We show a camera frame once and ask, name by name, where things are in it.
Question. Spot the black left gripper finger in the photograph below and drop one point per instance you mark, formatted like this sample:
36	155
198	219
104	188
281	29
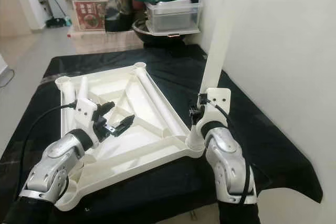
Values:
106	108
125	124

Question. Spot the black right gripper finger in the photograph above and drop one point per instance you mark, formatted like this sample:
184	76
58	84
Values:
192	115

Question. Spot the white plastic table top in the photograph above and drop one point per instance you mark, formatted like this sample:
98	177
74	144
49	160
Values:
126	163

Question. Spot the beige cardboard box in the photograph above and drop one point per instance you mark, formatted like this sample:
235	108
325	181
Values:
100	40

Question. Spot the black tablecloth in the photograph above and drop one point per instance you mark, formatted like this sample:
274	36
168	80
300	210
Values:
268	145

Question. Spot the black wok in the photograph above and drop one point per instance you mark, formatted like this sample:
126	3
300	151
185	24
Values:
152	38

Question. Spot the green head mop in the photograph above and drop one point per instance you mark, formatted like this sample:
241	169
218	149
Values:
55	22

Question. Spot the clear plastic storage box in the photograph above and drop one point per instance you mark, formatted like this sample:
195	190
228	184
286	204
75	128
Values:
173	17

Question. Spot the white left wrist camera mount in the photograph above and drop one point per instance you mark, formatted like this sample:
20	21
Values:
85	114

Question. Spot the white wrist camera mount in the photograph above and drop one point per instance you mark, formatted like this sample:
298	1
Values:
85	114
219	100

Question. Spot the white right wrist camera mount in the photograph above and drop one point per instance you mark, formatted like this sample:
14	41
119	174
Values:
219	100

